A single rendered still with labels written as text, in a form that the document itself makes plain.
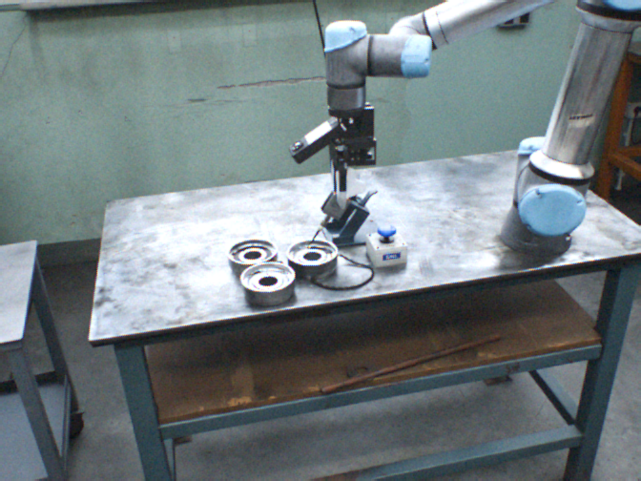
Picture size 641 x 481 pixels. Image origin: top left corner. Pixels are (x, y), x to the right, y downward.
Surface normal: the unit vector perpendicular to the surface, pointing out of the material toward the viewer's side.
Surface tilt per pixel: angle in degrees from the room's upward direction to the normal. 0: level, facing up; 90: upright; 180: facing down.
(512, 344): 0
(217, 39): 90
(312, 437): 0
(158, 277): 0
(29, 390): 90
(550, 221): 97
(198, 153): 90
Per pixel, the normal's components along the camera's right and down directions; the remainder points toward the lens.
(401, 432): -0.04, -0.87
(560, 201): -0.23, 0.59
